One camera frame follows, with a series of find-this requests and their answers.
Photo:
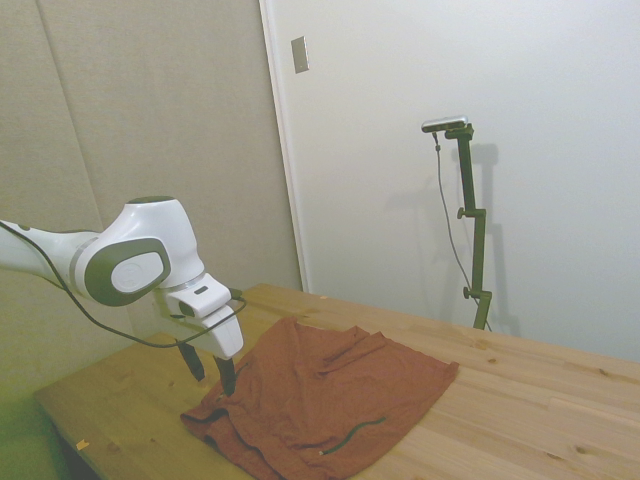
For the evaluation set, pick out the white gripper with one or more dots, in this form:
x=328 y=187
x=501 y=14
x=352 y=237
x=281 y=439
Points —
x=220 y=327

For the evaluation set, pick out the dark red zip jacket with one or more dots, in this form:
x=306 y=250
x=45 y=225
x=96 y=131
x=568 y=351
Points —
x=320 y=395

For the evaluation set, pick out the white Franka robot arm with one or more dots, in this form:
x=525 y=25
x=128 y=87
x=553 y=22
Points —
x=145 y=225

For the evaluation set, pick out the small orange tape piece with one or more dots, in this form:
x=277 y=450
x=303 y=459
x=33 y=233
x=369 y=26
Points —
x=82 y=443

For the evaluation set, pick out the dark green camera stand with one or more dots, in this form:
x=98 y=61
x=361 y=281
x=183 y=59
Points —
x=475 y=235

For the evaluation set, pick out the grey wall plate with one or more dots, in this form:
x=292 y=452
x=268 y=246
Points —
x=301 y=55

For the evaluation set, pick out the grey camera on stand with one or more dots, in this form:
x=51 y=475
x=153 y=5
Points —
x=445 y=123

